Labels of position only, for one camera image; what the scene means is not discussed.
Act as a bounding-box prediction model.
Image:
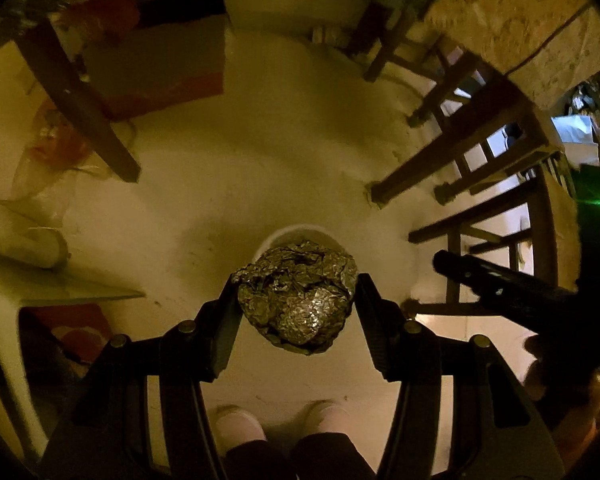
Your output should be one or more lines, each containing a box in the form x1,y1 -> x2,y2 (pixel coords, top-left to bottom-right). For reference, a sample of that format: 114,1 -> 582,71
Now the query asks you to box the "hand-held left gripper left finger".
39,272 -> 246,480

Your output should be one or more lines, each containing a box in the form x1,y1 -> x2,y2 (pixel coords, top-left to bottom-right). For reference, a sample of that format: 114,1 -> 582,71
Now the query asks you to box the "white shoe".
214,404 -> 267,456
299,399 -> 352,437

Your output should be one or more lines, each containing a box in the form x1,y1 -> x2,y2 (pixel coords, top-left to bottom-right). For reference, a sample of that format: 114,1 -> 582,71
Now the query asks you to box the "person's right forearm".
550,402 -> 600,467

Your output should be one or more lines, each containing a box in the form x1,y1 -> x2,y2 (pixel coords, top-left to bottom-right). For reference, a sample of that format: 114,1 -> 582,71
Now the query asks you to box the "person's right hand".
523,332 -> 600,414

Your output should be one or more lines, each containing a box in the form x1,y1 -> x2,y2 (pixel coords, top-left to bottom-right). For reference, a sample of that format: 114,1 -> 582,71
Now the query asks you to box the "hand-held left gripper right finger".
354,272 -> 567,480

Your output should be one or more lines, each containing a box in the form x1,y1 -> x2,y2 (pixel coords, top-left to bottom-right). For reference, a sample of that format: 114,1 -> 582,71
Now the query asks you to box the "cardboard box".
82,13 -> 229,122

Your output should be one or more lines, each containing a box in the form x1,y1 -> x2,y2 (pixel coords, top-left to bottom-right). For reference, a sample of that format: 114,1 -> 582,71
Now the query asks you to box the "red bag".
61,0 -> 142,44

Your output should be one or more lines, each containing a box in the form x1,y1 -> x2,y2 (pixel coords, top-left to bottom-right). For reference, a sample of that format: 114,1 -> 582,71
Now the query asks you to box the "small wooden stand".
362,5 -> 487,129

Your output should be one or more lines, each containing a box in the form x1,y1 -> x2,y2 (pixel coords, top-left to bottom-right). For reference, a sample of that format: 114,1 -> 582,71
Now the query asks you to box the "white plastic bag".
551,114 -> 600,167

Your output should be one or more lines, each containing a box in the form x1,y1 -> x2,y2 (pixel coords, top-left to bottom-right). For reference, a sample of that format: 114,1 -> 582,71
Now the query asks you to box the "white flat board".
0,251 -> 147,307

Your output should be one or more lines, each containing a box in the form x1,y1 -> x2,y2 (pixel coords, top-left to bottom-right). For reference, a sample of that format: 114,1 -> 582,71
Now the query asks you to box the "wooden stool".
406,159 -> 582,322

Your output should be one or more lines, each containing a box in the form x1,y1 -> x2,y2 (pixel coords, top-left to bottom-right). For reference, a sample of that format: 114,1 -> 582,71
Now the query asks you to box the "patchwork tablecloth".
0,0 -> 600,111

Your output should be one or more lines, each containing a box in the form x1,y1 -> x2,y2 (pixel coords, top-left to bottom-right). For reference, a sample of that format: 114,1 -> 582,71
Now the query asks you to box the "white plastic bowl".
253,224 -> 349,267

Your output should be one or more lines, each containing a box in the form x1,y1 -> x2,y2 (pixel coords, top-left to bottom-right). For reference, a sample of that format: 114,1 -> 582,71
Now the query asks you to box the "white right shoe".
299,399 -> 352,437

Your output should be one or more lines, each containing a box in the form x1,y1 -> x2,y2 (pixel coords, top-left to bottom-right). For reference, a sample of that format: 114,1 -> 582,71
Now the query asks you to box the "clear plastic bag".
11,99 -> 137,227

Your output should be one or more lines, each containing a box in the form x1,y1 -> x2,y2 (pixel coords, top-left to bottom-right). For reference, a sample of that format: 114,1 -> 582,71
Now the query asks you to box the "foil ball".
231,240 -> 359,356

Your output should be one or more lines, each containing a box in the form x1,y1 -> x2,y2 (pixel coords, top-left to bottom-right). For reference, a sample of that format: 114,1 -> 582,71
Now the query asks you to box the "white left shoe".
214,404 -> 267,456

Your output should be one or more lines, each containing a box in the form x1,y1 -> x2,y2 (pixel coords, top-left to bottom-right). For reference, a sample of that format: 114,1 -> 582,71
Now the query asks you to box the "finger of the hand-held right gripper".
432,250 -> 579,306
472,287 -> 578,335

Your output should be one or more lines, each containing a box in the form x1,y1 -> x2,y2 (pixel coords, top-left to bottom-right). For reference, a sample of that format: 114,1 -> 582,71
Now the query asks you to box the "person's left leg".
224,439 -> 297,480

